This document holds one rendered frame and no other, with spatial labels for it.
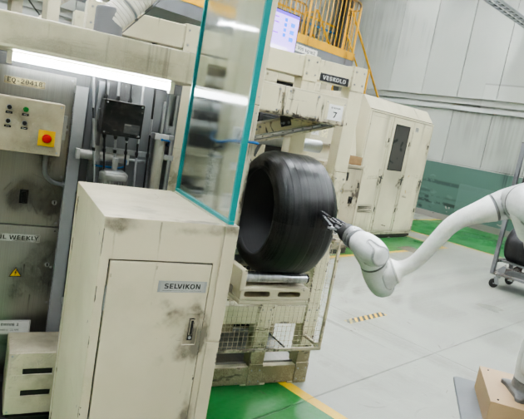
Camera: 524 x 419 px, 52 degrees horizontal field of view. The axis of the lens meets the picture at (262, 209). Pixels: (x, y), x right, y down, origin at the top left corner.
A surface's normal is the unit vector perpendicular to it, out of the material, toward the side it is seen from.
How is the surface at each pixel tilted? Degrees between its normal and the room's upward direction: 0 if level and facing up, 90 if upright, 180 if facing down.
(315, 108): 90
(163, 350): 90
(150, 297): 90
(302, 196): 64
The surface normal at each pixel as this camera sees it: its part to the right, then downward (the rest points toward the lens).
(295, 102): 0.43, 0.22
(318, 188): 0.45, -0.38
